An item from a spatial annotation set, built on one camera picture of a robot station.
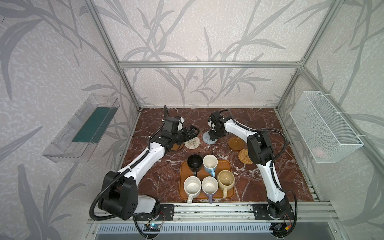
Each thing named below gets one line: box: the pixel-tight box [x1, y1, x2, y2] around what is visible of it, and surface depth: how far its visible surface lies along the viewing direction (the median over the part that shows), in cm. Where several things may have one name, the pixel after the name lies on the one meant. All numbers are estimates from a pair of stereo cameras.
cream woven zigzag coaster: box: [184, 136, 200, 150], surface depth 101 cm
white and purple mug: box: [201, 176, 219, 204], surface depth 79 cm
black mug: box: [187, 154, 203, 177], surface depth 84 cm
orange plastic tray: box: [179, 159, 235, 200], surface depth 85 cm
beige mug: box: [217, 169, 236, 199], surface depth 79 cm
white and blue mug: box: [202, 154, 218, 177], surface depth 84 cm
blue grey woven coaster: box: [202, 131, 218, 144], surface depth 103 cm
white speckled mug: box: [183, 176, 202, 204], surface depth 78 cm
